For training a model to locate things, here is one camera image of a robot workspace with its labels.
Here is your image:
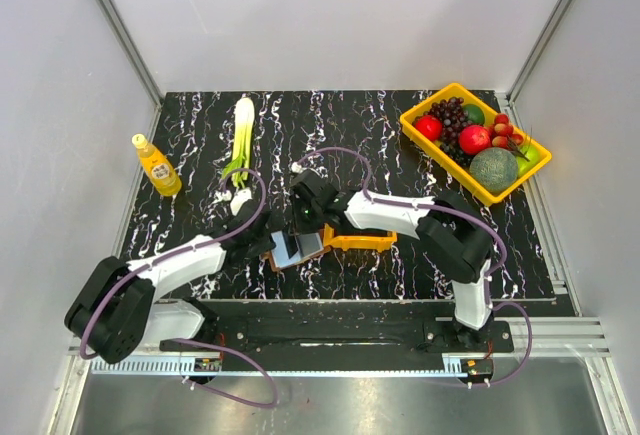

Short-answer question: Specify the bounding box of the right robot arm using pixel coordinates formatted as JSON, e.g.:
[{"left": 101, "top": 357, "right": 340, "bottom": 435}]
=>
[{"left": 291, "top": 164, "right": 493, "bottom": 351}]

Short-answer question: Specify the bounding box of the red pomegranate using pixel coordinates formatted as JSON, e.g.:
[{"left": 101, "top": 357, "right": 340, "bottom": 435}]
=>
[{"left": 458, "top": 125, "right": 492, "bottom": 155}]

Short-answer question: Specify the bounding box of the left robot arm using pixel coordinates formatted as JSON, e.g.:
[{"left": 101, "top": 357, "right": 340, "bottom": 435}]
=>
[{"left": 64, "top": 201, "right": 274, "bottom": 364}]

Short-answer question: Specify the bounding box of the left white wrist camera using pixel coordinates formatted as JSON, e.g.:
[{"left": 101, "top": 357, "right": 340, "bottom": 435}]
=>
[{"left": 221, "top": 188, "right": 253, "bottom": 215}]

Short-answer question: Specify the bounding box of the brown leather card holder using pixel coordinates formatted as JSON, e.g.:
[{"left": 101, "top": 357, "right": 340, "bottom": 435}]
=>
[{"left": 261, "top": 231, "right": 330, "bottom": 272}]

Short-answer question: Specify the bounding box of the small orange plastic bin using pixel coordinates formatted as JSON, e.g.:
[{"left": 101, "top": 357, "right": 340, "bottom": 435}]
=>
[{"left": 322, "top": 224, "right": 397, "bottom": 252}]

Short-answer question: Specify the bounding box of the green apple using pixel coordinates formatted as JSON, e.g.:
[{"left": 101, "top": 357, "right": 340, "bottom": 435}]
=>
[{"left": 516, "top": 145, "right": 541, "bottom": 178}]

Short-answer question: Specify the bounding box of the purple cable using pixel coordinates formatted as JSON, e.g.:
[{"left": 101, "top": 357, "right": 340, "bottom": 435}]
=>
[
  {"left": 292, "top": 147, "right": 534, "bottom": 389},
  {"left": 79, "top": 168, "right": 280, "bottom": 409}
]

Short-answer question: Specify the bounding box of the dark green avocado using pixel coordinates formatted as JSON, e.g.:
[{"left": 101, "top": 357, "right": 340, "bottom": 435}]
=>
[{"left": 462, "top": 103, "right": 485, "bottom": 126}]

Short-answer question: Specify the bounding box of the yellow juice bottle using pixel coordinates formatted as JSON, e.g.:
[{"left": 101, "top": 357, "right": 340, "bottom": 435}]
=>
[{"left": 131, "top": 134, "right": 182, "bottom": 197}]

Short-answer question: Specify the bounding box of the dark purple grape bunch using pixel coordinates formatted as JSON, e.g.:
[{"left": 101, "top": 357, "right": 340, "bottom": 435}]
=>
[{"left": 427, "top": 97, "right": 473, "bottom": 168}]

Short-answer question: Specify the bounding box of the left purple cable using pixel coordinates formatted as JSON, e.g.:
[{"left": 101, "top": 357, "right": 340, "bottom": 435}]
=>
[{"left": 79, "top": 168, "right": 280, "bottom": 409}]

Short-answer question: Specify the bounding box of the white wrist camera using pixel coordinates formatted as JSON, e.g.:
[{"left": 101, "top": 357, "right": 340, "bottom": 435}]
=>
[
  {"left": 221, "top": 188, "right": 253, "bottom": 215},
  {"left": 290, "top": 162, "right": 306, "bottom": 174}
]

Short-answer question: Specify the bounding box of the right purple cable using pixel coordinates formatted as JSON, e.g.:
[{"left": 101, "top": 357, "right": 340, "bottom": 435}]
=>
[{"left": 292, "top": 147, "right": 534, "bottom": 389}]

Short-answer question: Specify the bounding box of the red lychee cluster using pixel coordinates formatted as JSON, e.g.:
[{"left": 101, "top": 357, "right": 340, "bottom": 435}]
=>
[{"left": 488, "top": 113, "right": 524, "bottom": 149}]

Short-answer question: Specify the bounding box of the green netted melon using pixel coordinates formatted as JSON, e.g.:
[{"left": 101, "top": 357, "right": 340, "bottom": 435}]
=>
[{"left": 469, "top": 147, "right": 518, "bottom": 194}]

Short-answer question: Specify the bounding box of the striped edge credit card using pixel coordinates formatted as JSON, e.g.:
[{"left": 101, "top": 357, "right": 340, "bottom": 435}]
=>
[{"left": 283, "top": 232, "right": 299, "bottom": 259}]

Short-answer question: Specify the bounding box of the red apple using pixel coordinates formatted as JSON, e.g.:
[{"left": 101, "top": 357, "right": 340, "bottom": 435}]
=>
[{"left": 414, "top": 115, "right": 443, "bottom": 142}]

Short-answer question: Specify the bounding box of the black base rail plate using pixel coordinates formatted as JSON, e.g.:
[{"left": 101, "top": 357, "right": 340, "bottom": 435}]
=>
[{"left": 194, "top": 300, "right": 514, "bottom": 354}]

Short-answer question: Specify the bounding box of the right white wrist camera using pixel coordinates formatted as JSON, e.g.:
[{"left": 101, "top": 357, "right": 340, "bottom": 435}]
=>
[{"left": 290, "top": 162, "right": 306, "bottom": 174}]

